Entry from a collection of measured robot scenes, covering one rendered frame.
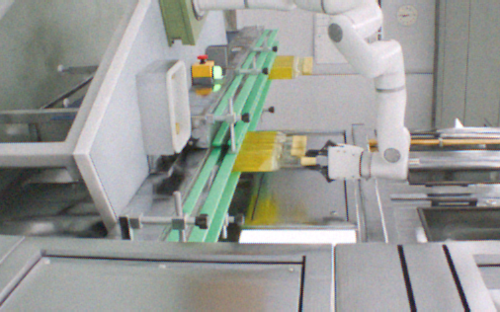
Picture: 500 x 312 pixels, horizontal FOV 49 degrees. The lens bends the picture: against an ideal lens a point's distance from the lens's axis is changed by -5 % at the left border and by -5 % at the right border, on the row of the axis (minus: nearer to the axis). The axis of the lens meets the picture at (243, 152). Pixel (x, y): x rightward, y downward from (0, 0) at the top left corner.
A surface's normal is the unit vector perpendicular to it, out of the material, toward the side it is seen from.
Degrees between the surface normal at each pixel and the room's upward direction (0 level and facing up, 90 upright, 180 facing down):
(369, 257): 90
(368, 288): 90
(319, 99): 90
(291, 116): 90
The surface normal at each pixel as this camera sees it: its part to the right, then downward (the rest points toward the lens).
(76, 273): -0.06, -0.93
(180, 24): -0.09, 0.71
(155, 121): -0.13, 0.36
